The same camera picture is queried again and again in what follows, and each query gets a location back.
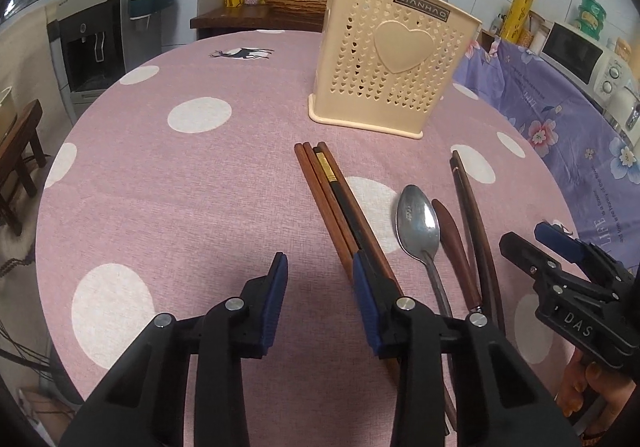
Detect brown wooden handled spoon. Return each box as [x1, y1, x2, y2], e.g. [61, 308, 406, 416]
[432, 199, 483, 313]

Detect stainless steel spoon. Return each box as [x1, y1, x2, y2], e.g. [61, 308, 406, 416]
[395, 185, 452, 317]

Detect dark brown chopstick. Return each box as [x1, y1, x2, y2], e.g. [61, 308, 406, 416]
[449, 150, 506, 333]

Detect brown wooden chopstick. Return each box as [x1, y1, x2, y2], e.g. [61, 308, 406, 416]
[318, 141, 401, 291]

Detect black gold banded chopstick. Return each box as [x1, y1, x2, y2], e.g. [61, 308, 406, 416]
[312, 141, 363, 250]

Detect reddish wooden chopstick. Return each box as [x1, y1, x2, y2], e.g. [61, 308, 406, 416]
[294, 142, 358, 281]

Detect right hand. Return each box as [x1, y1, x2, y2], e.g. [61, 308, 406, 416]
[555, 349, 636, 429]

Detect purple floral cloth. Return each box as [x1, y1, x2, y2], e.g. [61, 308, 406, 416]
[454, 38, 639, 271]

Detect pink polka dot tablecloth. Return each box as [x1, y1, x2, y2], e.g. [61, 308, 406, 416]
[36, 31, 573, 446]

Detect white microwave oven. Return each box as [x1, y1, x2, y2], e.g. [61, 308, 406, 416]
[539, 22, 637, 108]

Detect small wooden stool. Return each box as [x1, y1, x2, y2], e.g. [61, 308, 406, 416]
[0, 98, 49, 236]

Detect green stacked bowls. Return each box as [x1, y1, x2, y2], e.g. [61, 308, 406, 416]
[572, 0, 606, 40]

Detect yellow roll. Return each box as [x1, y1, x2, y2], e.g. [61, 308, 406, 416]
[500, 0, 534, 43]

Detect cream plastic utensil holder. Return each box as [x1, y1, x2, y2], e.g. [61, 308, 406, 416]
[308, 0, 480, 139]

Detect grey water dispenser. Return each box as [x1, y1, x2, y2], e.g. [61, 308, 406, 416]
[56, 0, 126, 113]

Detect dark wooden side table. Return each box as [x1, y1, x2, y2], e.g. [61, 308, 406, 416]
[190, 5, 323, 40]

